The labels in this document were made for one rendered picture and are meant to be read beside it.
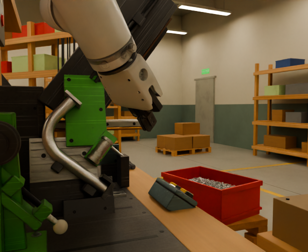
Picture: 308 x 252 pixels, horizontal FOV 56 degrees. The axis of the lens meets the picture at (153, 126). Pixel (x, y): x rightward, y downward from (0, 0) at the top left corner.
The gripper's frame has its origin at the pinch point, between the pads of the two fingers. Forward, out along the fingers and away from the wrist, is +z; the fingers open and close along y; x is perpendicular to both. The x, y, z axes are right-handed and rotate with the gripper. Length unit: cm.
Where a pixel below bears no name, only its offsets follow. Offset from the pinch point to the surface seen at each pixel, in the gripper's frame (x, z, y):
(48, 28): -180, 86, 322
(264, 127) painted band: -464, 559, 166
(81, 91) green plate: -8.1, 3.7, 31.0
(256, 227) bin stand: -10, 60, -13
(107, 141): 0.2, 13.1, 19.7
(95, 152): 4.5, 13.0, 20.8
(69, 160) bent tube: 10.2, 10.4, 24.0
